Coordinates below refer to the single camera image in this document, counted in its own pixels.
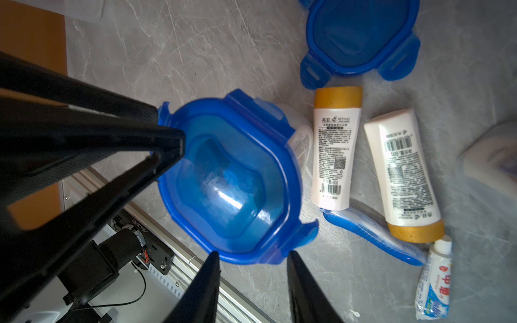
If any aluminium front rail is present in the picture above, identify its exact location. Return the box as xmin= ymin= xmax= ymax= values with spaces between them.
xmin=62 ymin=168 xmax=273 ymax=322

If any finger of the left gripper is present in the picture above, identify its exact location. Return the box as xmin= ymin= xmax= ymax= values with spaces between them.
xmin=1 ymin=98 xmax=186 ymax=311
xmin=1 ymin=52 xmax=158 ymax=123

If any blue lid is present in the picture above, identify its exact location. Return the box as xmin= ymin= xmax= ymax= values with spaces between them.
xmin=300 ymin=0 xmax=421 ymax=90
xmin=158 ymin=90 xmax=319 ymax=265

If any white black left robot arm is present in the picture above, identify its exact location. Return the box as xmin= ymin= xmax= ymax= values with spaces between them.
xmin=1 ymin=53 xmax=186 ymax=322

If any toothpaste tube right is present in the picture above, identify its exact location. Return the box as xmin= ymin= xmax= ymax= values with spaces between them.
xmin=415 ymin=236 xmax=452 ymax=321

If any white bottle orange cap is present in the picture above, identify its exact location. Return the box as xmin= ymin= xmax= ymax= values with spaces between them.
xmin=364 ymin=109 xmax=445 ymax=244
xmin=312 ymin=86 xmax=363 ymax=211

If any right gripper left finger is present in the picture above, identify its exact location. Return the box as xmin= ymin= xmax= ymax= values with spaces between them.
xmin=164 ymin=251 xmax=221 ymax=322

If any clear plastic container back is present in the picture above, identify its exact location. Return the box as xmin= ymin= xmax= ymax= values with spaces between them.
xmin=254 ymin=98 xmax=314 ymax=173

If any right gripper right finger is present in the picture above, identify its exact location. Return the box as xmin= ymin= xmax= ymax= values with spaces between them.
xmin=287 ymin=250 xmax=343 ymax=323

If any blue toothbrush middle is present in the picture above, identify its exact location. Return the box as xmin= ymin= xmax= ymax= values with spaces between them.
xmin=320 ymin=199 xmax=427 ymax=266

